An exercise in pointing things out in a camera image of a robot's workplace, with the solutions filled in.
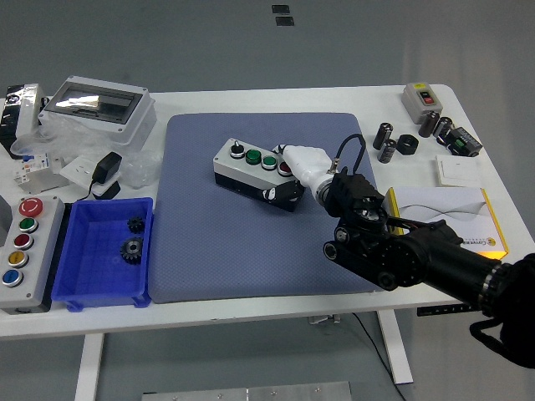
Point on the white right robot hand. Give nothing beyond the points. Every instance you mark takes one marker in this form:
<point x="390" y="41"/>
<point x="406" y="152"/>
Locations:
<point x="307" y="163"/>

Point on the four-button grey control box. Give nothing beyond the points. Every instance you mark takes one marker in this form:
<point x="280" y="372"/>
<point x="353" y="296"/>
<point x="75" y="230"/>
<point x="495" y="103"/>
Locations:
<point x="242" y="171"/>

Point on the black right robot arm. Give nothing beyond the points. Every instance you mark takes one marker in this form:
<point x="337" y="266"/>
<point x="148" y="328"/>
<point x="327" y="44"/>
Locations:
<point x="422" y="255"/>

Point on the five-button grey control box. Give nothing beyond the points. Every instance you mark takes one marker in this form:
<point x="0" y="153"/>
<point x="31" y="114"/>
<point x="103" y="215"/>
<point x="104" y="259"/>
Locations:
<point x="37" y="267"/>

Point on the black cylindrical capacitor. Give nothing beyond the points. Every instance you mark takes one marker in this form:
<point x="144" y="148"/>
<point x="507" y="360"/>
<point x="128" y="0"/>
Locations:
<point x="443" y="127"/>
<point x="382" y="135"/>
<point x="429" y="124"/>
<point x="387" y="151"/>

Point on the black hexagonal nut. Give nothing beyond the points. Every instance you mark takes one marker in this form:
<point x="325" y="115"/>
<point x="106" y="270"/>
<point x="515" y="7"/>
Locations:
<point x="407" y="145"/>

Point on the blue-grey mat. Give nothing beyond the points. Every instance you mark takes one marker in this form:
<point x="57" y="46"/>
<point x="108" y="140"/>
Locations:
<point x="234" y="242"/>

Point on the dark floor outlet plate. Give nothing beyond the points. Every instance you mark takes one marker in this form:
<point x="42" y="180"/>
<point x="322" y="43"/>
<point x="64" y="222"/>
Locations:
<point x="280" y="9"/>
<point x="284" y="21"/>

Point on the black green terminal module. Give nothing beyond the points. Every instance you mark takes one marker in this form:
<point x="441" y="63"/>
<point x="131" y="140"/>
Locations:
<point x="462" y="142"/>

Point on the yellow white cardboard box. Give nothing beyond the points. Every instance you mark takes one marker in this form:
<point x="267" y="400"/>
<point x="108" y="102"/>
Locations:
<point x="460" y="209"/>

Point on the small clear plastic bag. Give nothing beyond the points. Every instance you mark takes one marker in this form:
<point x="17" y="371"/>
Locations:
<point x="142" y="169"/>

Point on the grey clear-lid distribution box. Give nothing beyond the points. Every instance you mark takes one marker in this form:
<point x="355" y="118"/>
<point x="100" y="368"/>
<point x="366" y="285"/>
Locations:
<point x="134" y="121"/>

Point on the small black bevel gear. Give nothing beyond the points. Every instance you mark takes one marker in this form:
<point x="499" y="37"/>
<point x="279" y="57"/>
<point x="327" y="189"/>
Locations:
<point x="136" y="224"/>

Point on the large black bevel gear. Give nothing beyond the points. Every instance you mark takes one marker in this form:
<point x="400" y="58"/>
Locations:
<point x="132" y="250"/>

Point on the black table control panel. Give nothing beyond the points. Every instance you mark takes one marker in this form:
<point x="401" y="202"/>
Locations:
<point x="439" y="310"/>

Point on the black power adapter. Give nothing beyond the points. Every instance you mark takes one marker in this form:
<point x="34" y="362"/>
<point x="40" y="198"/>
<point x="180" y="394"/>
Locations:
<point x="106" y="166"/>

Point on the white table leg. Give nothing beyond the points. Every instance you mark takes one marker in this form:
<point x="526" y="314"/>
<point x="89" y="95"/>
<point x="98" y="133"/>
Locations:
<point x="88" y="367"/>
<point x="395" y="346"/>

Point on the grey metal plate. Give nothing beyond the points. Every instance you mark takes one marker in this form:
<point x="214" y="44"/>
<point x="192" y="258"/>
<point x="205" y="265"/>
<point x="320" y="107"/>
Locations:
<point x="251" y="392"/>

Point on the large clear plastic bag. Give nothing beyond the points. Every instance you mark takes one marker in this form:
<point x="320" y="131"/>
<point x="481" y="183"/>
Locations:
<point x="71" y="140"/>

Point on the blue plastic bin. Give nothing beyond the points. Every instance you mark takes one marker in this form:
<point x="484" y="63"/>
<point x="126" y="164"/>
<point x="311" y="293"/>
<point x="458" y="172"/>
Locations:
<point x="96" y="271"/>

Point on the white circuit breaker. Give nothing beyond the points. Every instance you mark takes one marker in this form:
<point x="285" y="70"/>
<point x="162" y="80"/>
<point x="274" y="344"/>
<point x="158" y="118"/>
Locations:
<point x="37" y="171"/>

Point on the wrapped white black device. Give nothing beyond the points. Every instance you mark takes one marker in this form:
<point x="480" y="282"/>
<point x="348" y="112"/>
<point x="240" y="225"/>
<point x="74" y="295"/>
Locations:
<point x="21" y="113"/>

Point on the grey box edge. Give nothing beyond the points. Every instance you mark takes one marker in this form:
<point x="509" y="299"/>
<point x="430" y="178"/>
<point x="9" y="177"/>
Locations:
<point x="3" y="221"/>

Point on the grey two-button switch box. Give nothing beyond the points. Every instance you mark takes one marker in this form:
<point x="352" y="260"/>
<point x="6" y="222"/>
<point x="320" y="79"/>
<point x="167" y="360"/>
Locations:
<point x="418" y="104"/>

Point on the white wall switch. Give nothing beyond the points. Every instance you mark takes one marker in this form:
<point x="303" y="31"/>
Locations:
<point x="457" y="169"/>

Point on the metal under-table bracket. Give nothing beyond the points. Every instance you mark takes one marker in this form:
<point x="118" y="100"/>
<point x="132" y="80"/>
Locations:
<point x="324" y="320"/>

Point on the white wall socket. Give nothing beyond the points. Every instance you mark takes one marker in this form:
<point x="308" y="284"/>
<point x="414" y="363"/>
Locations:
<point x="77" y="169"/>

